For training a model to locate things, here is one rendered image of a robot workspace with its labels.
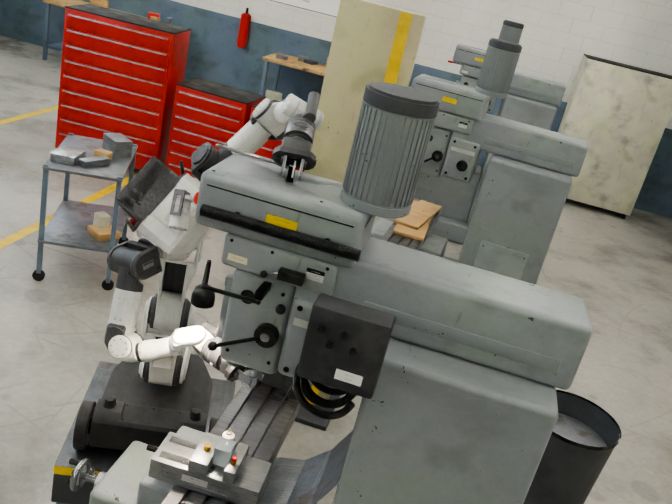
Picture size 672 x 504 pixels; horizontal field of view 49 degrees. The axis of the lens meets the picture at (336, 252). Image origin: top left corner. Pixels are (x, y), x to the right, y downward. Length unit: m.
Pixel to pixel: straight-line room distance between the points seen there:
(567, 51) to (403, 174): 9.14
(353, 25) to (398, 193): 1.89
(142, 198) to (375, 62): 1.61
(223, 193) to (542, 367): 0.98
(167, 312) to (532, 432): 1.57
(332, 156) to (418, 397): 2.08
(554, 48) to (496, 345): 9.13
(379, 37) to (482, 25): 7.29
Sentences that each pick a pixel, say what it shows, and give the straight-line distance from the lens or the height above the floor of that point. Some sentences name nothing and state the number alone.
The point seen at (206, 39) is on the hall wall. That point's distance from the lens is 11.85.
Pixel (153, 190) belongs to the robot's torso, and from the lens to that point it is 2.56.
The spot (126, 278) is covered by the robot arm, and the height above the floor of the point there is 1.37.
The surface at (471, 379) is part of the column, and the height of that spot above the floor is 1.56.
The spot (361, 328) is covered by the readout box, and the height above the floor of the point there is 1.70.
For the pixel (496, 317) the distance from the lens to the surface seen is 2.01.
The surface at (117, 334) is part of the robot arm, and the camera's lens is 2.54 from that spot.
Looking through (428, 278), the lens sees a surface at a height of 1.76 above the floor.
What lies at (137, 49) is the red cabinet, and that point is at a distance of 7.35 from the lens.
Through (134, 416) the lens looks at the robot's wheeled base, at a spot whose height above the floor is 0.59.
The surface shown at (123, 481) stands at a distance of 2.72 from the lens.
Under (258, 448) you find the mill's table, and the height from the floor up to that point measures 0.90.
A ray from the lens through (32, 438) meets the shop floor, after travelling 4.03.
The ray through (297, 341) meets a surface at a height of 1.47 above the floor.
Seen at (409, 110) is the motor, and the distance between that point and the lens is 1.89.
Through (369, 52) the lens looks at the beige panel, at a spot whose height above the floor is 2.07.
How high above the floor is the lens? 2.52
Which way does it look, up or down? 22 degrees down
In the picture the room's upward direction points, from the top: 13 degrees clockwise
